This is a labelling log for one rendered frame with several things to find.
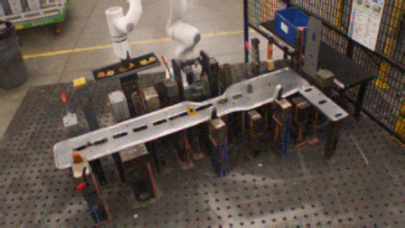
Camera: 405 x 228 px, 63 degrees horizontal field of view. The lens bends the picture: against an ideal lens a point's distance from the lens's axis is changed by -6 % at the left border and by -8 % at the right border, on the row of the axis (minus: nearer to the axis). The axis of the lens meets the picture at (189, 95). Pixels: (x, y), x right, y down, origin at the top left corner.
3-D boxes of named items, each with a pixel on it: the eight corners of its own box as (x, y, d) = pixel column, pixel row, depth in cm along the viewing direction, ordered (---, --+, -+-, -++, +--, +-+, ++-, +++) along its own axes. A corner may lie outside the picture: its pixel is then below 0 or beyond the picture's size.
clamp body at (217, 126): (216, 181, 181) (212, 131, 160) (206, 166, 190) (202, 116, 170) (232, 175, 183) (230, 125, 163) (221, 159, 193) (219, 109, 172)
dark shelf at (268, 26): (345, 90, 182) (346, 86, 180) (258, 26, 251) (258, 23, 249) (374, 79, 187) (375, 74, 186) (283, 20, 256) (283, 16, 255)
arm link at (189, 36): (183, 49, 236) (180, 17, 221) (205, 58, 226) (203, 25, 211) (172, 58, 230) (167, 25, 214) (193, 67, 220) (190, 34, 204)
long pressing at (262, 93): (57, 175, 154) (55, 174, 153) (52, 145, 171) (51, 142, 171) (312, 87, 189) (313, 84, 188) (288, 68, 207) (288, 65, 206)
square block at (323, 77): (315, 129, 203) (324, 79, 182) (307, 121, 209) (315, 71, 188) (326, 125, 205) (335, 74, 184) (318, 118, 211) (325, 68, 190)
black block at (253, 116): (252, 165, 187) (253, 123, 170) (242, 152, 196) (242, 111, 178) (265, 159, 189) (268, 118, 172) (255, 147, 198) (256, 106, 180)
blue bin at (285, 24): (295, 47, 216) (296, 29, 209) (273, 28, 241) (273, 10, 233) (317, 42, 219) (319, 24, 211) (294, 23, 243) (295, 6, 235)
